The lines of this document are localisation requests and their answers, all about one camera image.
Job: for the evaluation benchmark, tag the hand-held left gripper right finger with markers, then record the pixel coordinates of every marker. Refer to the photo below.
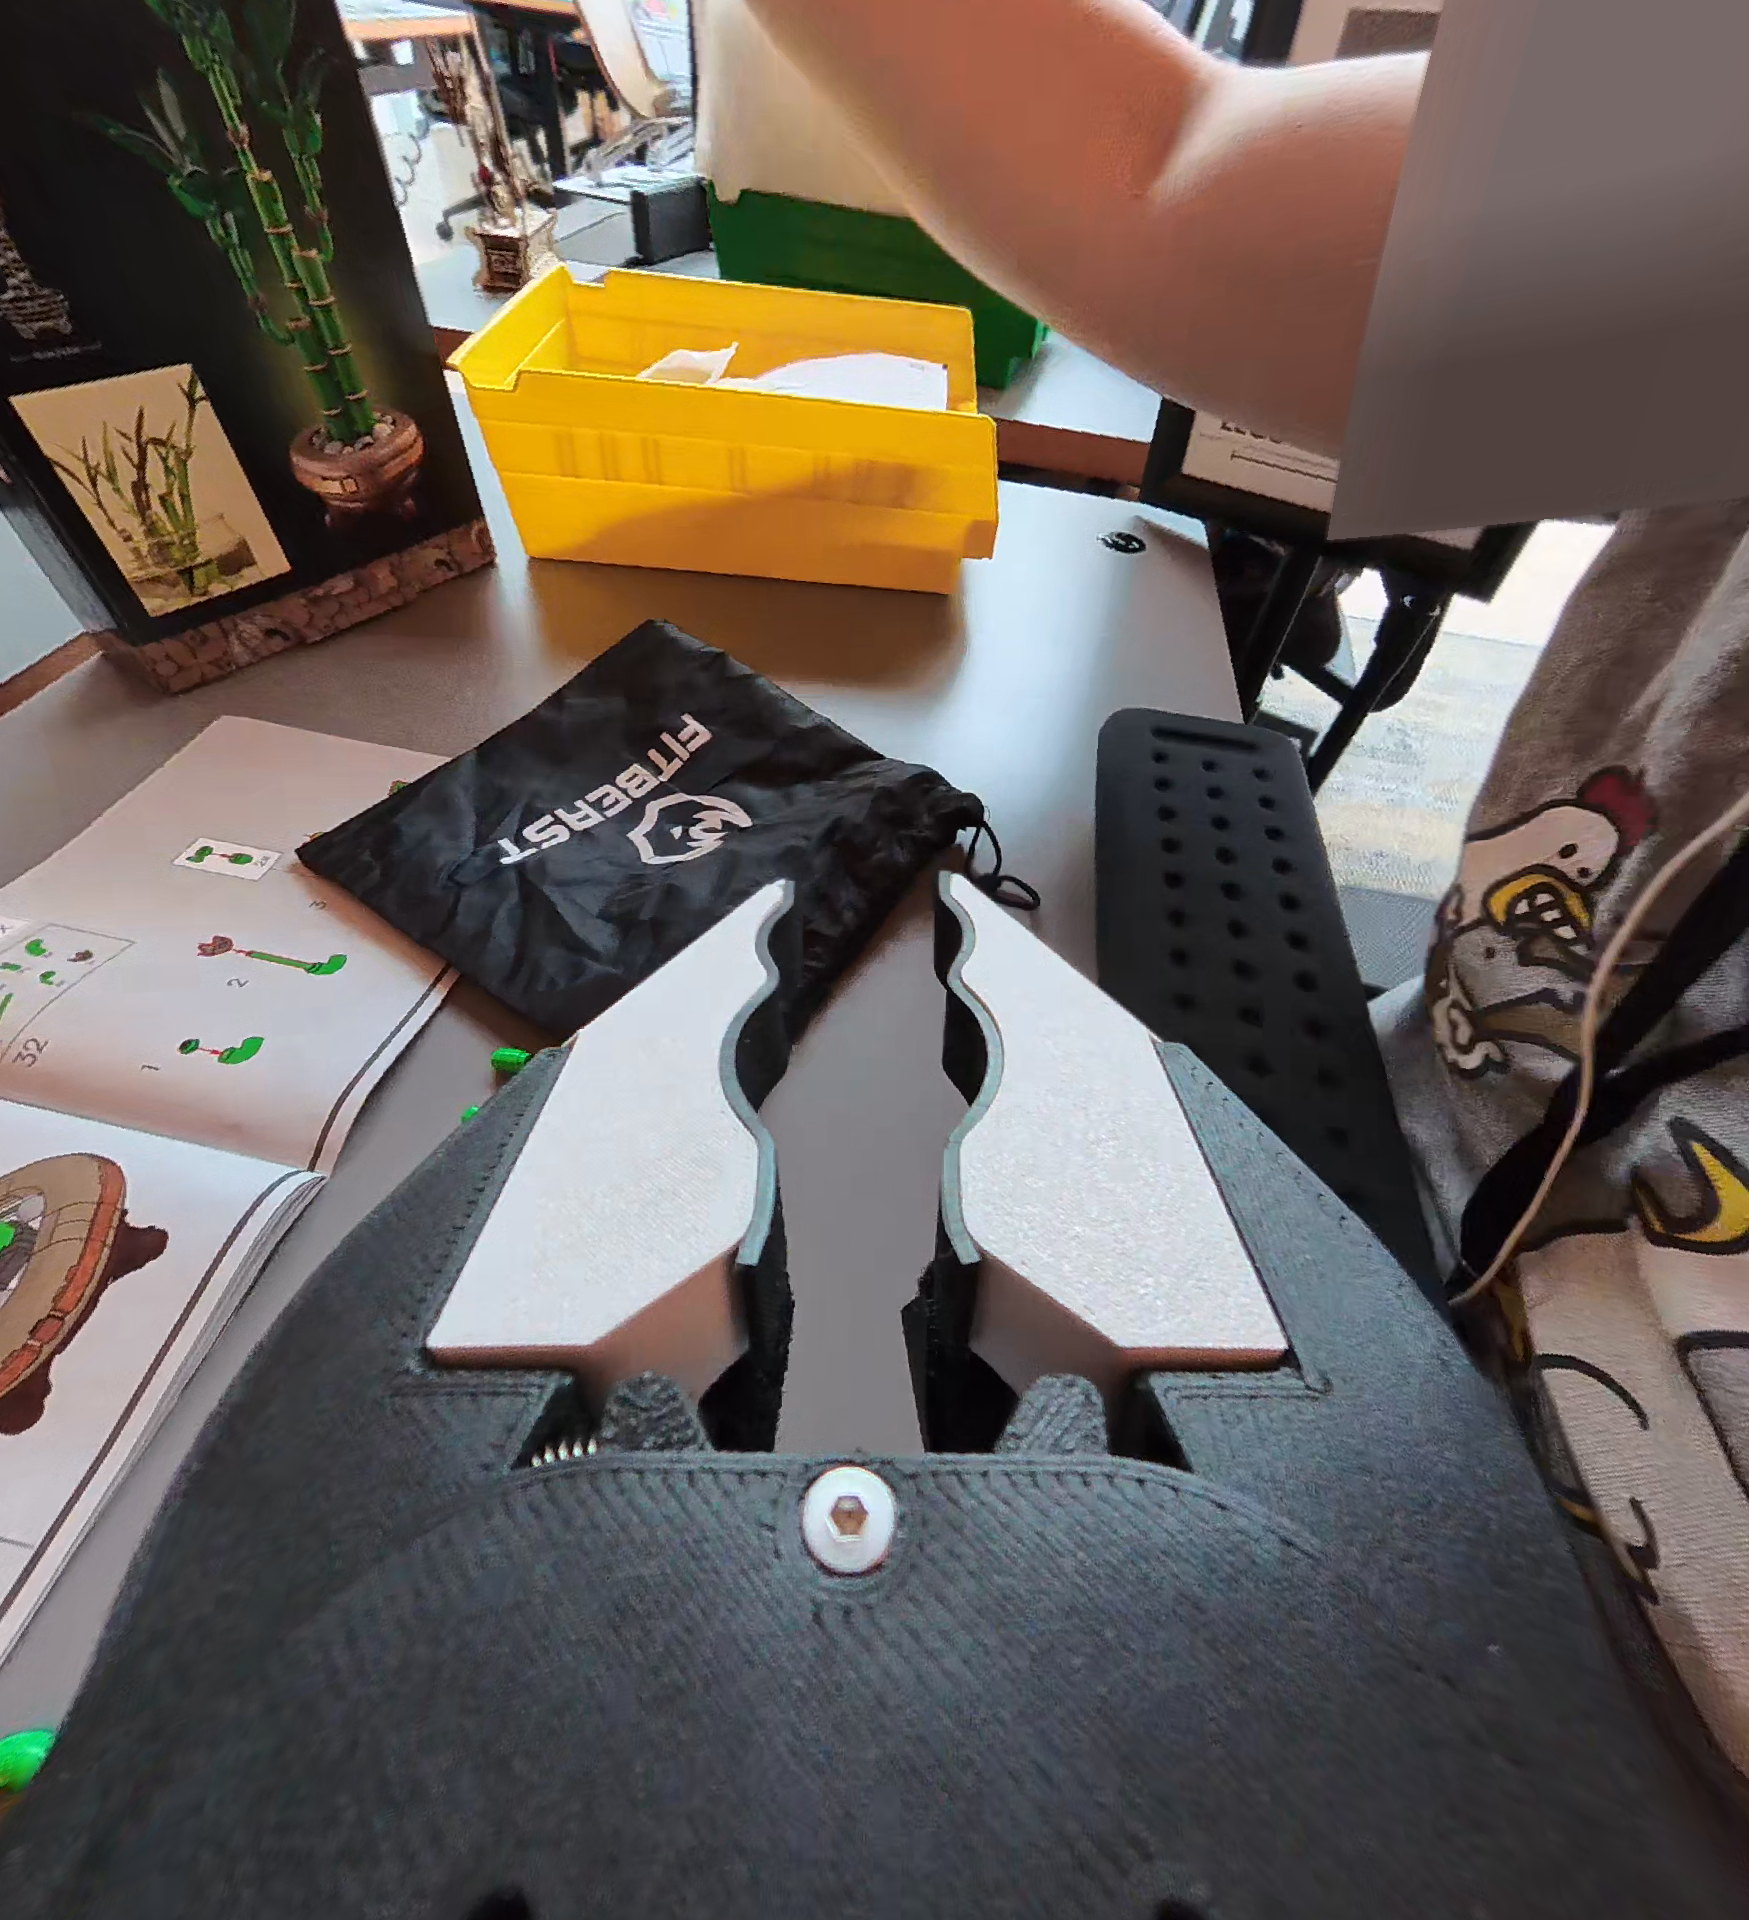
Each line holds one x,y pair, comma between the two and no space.
1099,1199

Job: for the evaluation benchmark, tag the yellow plastic bin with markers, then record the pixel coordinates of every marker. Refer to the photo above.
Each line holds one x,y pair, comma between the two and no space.
754,495

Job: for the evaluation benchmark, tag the black framed sign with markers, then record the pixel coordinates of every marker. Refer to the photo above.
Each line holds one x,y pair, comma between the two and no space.
1249,449

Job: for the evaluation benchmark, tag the open instruction booklet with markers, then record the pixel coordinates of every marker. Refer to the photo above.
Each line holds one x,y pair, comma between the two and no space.
139,929

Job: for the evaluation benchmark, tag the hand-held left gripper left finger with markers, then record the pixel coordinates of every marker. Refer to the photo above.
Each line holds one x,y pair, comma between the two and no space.
618,1199

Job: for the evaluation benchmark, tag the green plastic bin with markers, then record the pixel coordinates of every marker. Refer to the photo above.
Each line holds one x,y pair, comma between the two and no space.
845,253

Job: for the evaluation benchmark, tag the carved wooden model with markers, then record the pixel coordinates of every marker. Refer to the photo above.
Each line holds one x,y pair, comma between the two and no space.
505,225

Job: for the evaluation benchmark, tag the pile of white paper bags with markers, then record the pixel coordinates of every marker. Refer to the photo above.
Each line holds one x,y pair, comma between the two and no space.
815,374

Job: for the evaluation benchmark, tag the black bamboo-print cardboard box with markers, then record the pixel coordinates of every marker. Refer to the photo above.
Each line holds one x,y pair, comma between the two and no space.
214,301

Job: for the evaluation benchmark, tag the black perforated chair armrest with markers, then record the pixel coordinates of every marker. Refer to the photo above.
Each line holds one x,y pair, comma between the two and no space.
1233,929

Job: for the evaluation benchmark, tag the person's right forearm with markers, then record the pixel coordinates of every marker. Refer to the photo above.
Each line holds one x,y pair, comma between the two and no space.
1115,195

